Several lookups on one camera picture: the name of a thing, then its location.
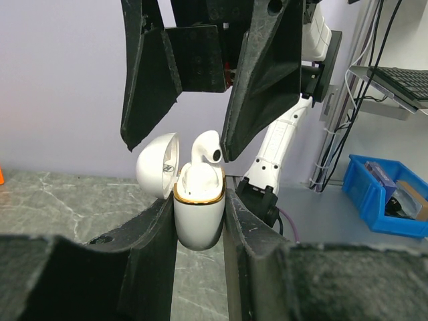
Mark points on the black keyboard on stand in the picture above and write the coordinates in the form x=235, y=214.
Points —
x=408, y=88

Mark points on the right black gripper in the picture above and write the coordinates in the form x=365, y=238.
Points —
x=199, y=53

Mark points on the orange sponge box back right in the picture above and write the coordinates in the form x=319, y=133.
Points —
x=2, y=180

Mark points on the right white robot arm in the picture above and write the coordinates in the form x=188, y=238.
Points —
x=259, y=187

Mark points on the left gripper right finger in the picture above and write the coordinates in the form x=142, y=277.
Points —
x=268, y=278

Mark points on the blue plastic bin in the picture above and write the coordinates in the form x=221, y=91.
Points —
x=368, y=196

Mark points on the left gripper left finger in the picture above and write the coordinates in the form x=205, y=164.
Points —
x=124, y=274

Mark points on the white earbud charging case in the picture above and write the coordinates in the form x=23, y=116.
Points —
x=198, y=191

